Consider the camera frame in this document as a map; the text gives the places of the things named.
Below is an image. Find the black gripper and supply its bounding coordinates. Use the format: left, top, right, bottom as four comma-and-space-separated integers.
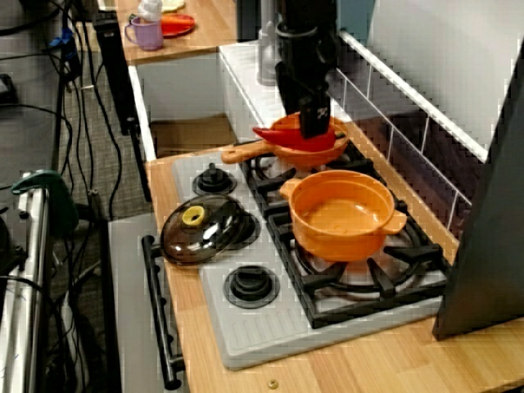
273, 34, 341, 141

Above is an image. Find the red toy pepper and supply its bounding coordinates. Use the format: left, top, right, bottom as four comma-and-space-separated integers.
252, 124, 339, 153

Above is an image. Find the glass lid with yellow knob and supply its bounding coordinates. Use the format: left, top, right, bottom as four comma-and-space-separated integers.
159, 193, 257, 267

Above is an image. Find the orange toy frying pan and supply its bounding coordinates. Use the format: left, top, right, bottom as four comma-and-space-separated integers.
220, 112, 351, 169

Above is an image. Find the grey toy faucet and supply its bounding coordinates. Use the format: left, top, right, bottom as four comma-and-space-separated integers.
256, 0, 287, 87

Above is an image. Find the black burner grate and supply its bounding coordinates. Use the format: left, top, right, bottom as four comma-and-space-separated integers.
268, 204, 454, 331
241, 141, 384, 218

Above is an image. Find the teal toy cabinet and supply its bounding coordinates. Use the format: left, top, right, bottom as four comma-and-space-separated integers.
335, 0, 369, 38

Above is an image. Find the dark tiled backsplash panel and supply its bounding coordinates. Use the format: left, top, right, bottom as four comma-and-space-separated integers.
327, 61, 476, 246

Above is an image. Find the brown cardboard sheet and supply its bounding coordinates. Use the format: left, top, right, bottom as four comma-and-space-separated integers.
149, 116, 238, 159

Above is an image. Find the white toy sink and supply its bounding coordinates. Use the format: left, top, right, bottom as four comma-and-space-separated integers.
129, 40, 287, 163

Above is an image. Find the orange toy pot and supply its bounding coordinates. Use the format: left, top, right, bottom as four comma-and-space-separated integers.
279, 169, 409, 263

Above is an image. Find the red toy plate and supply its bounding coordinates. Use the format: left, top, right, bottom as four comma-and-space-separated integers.
160, 12, 197, 38

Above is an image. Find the purple toy cup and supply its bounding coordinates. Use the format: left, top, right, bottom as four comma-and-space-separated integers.
124, 16, 165, 52

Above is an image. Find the black upright bar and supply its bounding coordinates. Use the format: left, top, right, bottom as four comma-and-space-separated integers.
93, 11, 152, 201

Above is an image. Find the grey toy stove plate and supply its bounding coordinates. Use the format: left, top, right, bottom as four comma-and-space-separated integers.
171, 153, 449, 372

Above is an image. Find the black side panel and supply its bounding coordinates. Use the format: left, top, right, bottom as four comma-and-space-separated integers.
432, 40, 524, 341

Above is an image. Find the white toy oven cabinet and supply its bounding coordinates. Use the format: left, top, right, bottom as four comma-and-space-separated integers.
108, 216, 189, 393

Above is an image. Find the black hanging cable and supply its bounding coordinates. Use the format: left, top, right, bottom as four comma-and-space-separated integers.
75, 20, 124, 222

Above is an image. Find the black oven door handle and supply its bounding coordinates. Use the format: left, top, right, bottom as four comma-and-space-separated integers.
141, 235, 185, 390

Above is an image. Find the aluminium extrusion frame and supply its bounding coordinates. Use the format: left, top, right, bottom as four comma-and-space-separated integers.
0, 171, 54, 393

